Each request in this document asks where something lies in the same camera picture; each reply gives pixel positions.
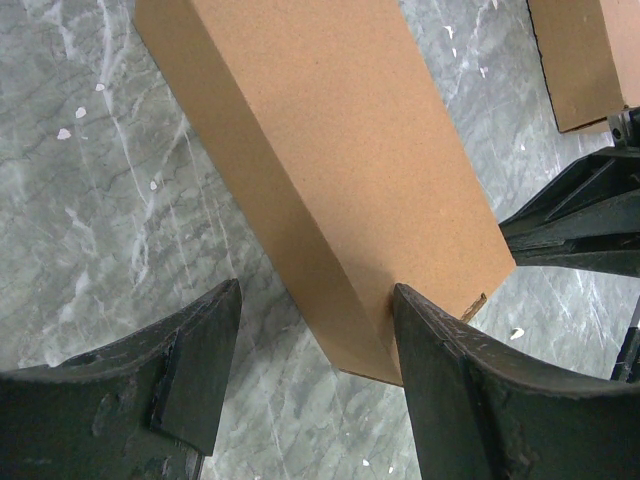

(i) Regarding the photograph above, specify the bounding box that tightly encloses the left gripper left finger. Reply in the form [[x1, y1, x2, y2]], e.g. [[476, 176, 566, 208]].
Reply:
[[1, 279, 242, 479]]

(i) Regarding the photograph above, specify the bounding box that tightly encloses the brown cardboard box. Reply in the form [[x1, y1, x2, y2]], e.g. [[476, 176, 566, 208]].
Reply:
[[134, 1, 515, 385]]

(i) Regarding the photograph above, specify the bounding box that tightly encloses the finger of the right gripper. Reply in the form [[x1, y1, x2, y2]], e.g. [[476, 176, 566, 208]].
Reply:
[[511, 242, 639, 278], [500, 147, 639, 250]]

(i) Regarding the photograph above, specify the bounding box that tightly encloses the aluminium rail frame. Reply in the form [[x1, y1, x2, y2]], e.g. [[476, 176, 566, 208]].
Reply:
[[610, 300, 640, 383]]

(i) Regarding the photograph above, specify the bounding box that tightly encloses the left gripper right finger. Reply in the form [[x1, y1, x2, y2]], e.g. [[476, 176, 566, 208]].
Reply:
[[393, 284, 639, 479]]

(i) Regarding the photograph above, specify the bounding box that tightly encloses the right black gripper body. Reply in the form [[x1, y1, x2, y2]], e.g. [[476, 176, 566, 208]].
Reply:
[[607, 107, 640, 148]]

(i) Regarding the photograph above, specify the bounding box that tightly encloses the small folded cardboard box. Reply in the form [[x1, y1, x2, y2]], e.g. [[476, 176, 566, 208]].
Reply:
[[527, 0, 639, 133]]

